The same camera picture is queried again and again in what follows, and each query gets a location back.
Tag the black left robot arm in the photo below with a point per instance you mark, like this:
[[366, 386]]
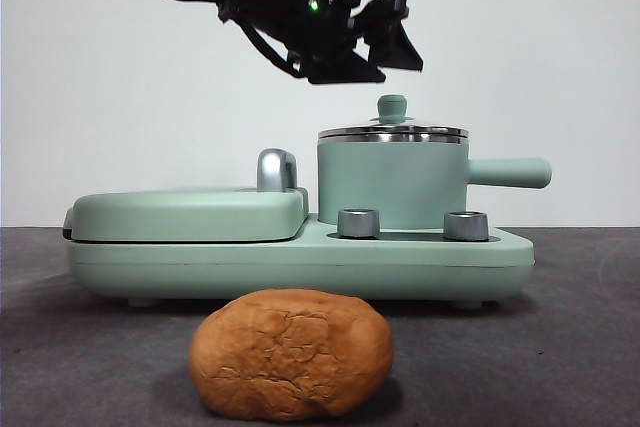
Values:
[[280, 2]]

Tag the green griddle cover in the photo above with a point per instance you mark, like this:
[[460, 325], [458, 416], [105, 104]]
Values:
[[185, 217]]

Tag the glass pot lid green knob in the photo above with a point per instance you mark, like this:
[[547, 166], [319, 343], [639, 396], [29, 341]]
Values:
[[392, 107]]

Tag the silver control knob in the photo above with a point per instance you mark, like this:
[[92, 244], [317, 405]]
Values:
[[359, 223], [466, 226]]

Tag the brown potato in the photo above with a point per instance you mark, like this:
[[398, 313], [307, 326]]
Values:
[[290, 357]]

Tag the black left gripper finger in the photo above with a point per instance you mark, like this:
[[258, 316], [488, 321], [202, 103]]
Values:
[[347, 69], [395, 47]]

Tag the green breakfast machine base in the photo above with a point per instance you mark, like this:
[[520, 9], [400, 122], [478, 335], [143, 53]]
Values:
[[300, 272]]

